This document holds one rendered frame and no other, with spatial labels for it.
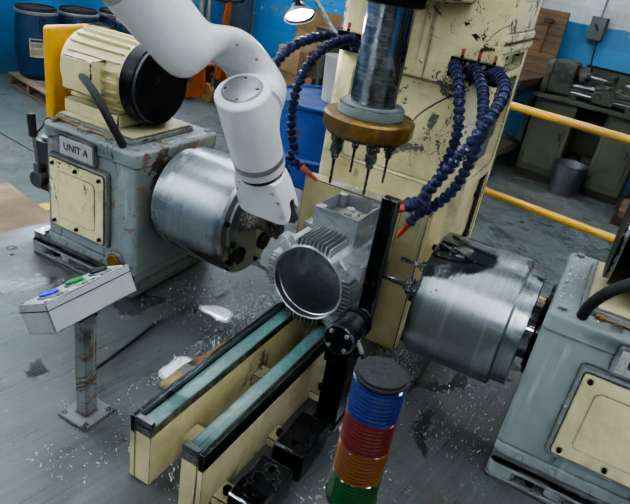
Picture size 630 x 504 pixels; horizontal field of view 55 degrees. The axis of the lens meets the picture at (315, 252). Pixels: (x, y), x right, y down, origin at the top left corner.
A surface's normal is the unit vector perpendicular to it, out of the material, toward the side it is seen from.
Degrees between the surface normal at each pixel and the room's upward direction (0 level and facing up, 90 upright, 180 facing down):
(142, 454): 90
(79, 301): 64
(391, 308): 90
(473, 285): 43
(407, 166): 90
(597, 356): 90
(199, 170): 32
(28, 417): 0
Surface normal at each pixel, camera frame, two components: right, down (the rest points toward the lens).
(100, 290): 0.84, -0.08
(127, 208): -0.47, 0.33
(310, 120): -0.28, 0.40
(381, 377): 0.16, -0.88
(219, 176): -0.12, -0.57
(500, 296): -0.24, -0.36
